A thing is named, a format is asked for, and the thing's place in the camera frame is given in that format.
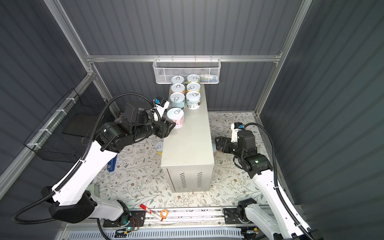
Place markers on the black wire wall basket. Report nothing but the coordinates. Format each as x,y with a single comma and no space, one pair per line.
64,133

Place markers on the green label can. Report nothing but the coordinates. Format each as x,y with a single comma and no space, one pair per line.
193,78

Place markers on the tube in white basket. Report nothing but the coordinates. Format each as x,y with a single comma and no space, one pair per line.
211,79

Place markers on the pink label can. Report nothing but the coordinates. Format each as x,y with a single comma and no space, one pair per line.
177,116

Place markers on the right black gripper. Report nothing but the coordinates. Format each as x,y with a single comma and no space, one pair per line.
219,144

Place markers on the orange ring tool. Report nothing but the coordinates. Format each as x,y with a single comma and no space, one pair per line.
164,213

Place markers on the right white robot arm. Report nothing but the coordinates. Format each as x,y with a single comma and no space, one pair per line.
287,224

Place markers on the beige metal cabinet counter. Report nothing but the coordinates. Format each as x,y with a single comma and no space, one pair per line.
187,157

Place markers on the silver top can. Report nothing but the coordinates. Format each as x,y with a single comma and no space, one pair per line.
193,100

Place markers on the yellow label can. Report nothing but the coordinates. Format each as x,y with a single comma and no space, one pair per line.
193,87

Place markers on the teal label can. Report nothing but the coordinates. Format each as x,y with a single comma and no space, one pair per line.
177,80

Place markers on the floral table mat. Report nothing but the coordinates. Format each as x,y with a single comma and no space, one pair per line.
139,179

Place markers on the white wire mesh basket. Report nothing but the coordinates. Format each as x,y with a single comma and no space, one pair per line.
164,71

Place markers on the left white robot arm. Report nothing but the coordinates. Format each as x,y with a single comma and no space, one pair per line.
73,203

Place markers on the orange label can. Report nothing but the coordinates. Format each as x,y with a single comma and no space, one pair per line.
178,88

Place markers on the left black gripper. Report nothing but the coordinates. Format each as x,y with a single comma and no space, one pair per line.
164,128

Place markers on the red white marker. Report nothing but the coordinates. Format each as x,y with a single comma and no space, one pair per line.
151,212

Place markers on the dark red label can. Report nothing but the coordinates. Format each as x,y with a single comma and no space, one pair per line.
214,149

